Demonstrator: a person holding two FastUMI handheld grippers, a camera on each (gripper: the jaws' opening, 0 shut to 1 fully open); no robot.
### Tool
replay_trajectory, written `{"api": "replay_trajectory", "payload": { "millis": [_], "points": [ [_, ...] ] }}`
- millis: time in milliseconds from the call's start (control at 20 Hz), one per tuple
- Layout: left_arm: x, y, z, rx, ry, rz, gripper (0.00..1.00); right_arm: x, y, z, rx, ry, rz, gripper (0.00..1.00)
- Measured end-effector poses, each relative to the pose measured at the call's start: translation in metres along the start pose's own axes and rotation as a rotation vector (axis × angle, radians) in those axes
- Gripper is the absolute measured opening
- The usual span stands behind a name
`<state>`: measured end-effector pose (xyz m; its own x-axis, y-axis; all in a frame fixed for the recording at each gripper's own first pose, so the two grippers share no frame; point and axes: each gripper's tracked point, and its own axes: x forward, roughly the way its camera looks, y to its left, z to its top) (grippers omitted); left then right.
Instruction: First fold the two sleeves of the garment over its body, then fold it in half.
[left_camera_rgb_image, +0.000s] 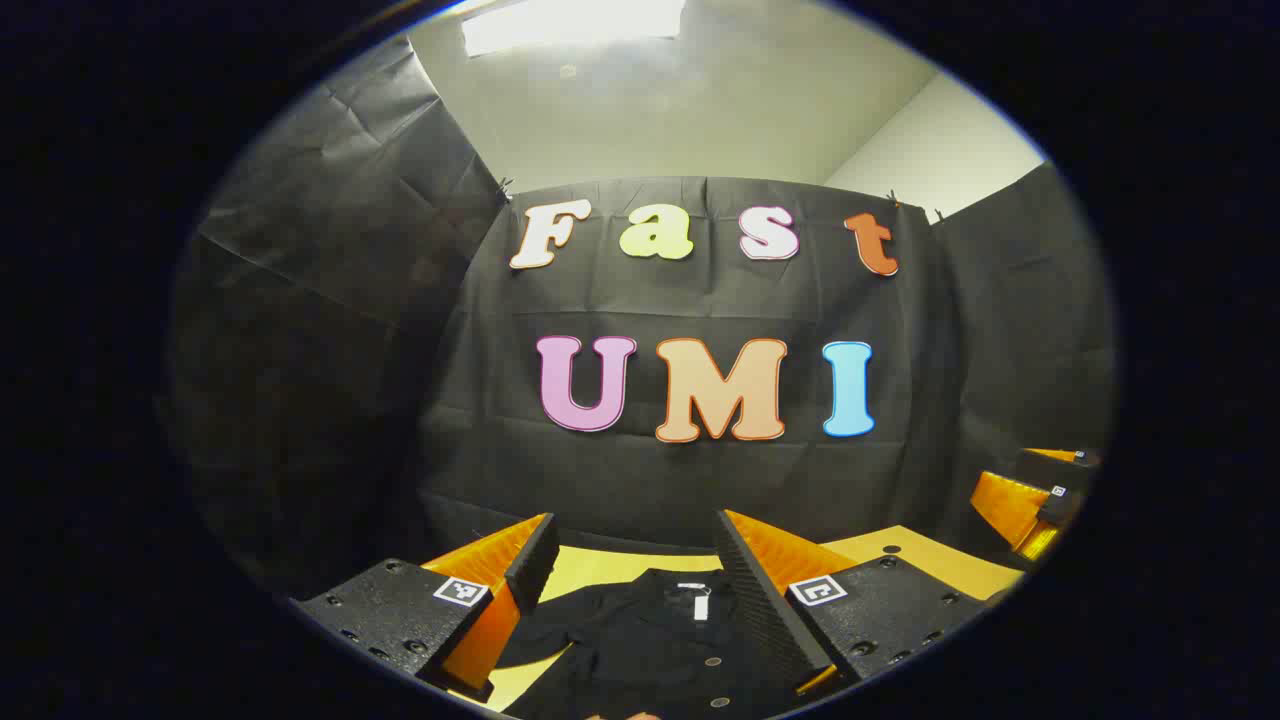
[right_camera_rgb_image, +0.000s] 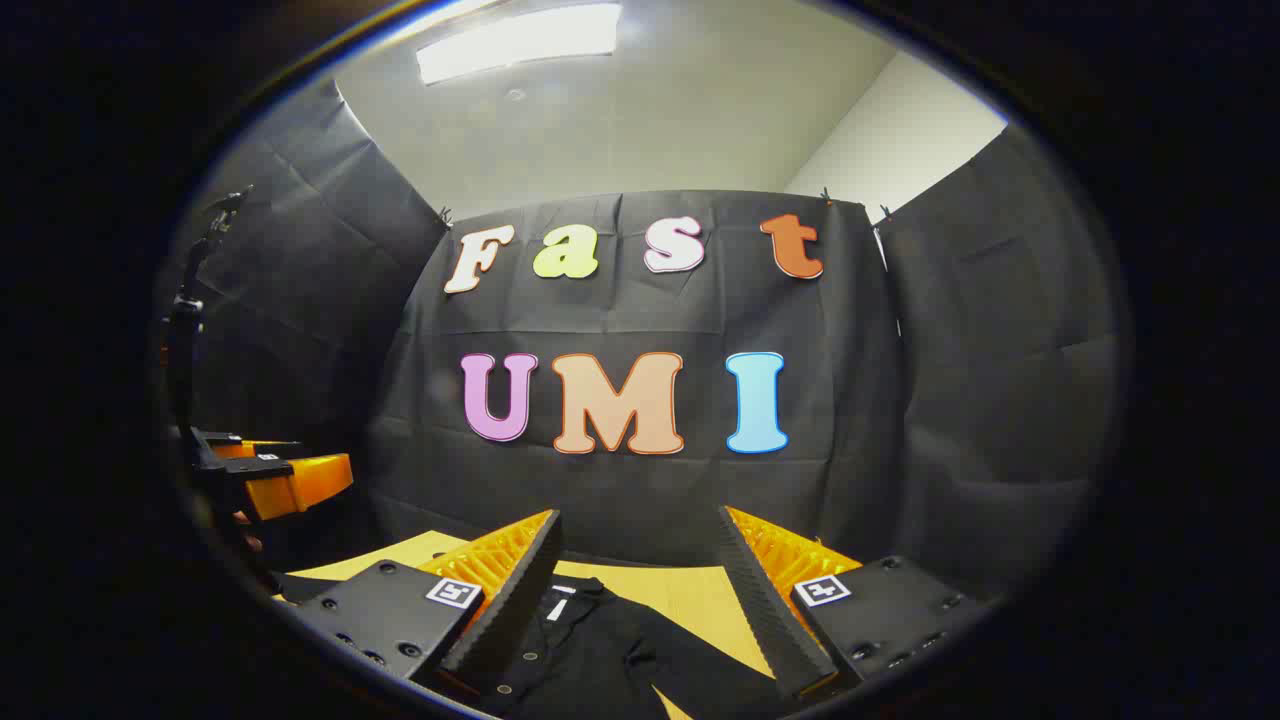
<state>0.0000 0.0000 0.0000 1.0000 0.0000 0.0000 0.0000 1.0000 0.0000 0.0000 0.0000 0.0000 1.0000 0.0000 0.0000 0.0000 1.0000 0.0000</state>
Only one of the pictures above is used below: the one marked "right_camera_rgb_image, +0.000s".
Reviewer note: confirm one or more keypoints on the black backdrop cloth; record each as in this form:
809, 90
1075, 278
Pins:
650, 490

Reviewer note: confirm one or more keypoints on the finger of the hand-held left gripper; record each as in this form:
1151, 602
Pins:
300, 482
250, 448

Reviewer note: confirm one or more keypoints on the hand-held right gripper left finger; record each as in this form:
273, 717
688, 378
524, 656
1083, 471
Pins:
510, 610

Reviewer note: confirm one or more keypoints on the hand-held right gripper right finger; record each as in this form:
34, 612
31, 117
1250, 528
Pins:
770, 610

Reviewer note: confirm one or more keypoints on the black buttoned shirt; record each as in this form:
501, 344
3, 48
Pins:
600, 650

